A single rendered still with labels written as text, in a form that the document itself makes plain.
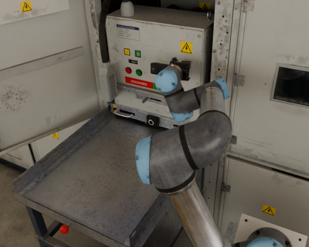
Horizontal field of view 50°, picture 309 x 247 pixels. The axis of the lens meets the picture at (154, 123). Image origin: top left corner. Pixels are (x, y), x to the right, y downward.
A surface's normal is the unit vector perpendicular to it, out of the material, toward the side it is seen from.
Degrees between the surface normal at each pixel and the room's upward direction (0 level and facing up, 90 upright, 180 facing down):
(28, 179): 90
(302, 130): 90
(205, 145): 55
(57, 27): 90
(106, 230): 0
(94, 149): 0
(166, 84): 75
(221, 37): 90
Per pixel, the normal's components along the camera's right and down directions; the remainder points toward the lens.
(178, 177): 0.26, 0.29
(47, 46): 0.62, 0.43
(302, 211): -0.48, 0.51
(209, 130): 0.24, -0.50
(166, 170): -0.11, 0.45
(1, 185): -0.04, -0.82
